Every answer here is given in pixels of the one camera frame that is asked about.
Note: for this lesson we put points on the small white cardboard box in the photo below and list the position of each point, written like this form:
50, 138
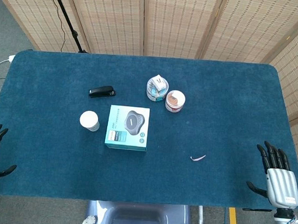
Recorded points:
158, 82

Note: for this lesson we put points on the white table leg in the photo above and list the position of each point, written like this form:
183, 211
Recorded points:
200, 217

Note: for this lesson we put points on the white paper cup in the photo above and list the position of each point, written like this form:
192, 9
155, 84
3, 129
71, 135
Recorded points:
88, 119

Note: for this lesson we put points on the black stapler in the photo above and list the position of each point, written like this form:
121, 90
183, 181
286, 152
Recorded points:
100, 90

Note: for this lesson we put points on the clear jar with red label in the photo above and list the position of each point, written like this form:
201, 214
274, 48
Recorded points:
175, 99

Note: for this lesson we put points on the clear jar of binder clips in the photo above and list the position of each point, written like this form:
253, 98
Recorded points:
154, 96

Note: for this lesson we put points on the black tripod stand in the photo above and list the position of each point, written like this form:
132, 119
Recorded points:
68, 20

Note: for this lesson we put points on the black table edge bracket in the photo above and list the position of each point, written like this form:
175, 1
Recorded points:
256, 210

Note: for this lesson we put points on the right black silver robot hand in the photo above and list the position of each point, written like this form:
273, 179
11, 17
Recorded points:
282, 184

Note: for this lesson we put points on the small pink strip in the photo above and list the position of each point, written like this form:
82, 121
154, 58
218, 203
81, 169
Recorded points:
197, 159

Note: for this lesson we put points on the yellow floor tape strip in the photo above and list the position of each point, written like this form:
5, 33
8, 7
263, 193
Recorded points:
233, 221

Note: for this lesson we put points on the blue-grey robot torso base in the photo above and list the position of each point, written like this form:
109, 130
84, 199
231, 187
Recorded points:
138, 216

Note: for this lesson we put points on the teal speakerphone product box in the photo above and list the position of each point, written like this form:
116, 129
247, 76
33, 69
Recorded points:
118, 120

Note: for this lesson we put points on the blue carpet table cloth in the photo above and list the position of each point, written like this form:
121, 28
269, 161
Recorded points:
212, 145

